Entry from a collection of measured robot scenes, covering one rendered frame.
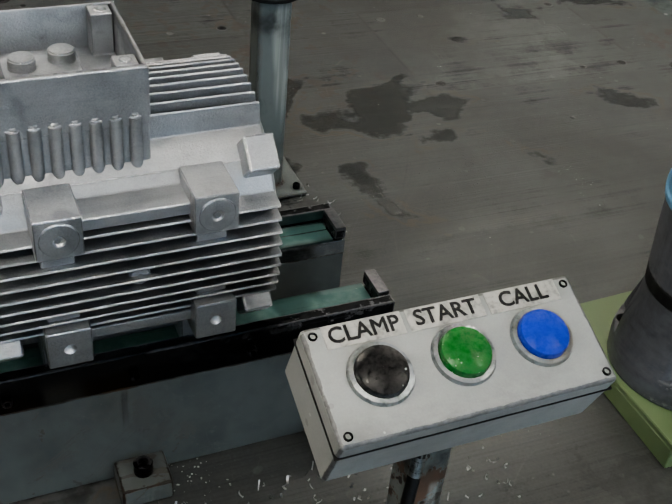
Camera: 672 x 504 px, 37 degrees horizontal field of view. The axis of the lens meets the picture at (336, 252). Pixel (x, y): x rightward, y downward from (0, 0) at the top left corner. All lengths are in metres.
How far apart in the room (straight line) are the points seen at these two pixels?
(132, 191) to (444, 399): 0.25
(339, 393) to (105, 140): 0.24
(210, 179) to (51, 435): 0.24
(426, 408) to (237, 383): 0.28
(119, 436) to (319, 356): 0.30
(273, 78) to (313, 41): 0.42
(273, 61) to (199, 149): 0.39
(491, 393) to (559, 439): 0.35
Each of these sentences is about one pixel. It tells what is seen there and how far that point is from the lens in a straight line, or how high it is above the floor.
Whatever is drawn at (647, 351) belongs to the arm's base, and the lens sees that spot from 0.90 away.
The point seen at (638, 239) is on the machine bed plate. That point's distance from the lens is 1.16.
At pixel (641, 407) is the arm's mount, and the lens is 0.91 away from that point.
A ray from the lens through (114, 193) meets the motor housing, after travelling 0.66.
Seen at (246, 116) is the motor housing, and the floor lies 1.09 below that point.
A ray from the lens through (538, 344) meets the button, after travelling 0.56.
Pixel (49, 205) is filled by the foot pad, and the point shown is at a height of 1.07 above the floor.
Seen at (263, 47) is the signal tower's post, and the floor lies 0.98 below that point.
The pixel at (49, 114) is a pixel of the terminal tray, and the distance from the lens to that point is 0.63.
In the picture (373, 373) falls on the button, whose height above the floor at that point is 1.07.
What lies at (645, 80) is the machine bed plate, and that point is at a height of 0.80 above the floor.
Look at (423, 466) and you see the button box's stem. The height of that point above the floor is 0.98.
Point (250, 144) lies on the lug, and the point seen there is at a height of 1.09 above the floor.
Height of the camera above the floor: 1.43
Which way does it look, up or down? 37 degrees down
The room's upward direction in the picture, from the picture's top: 6 degrees clockwise
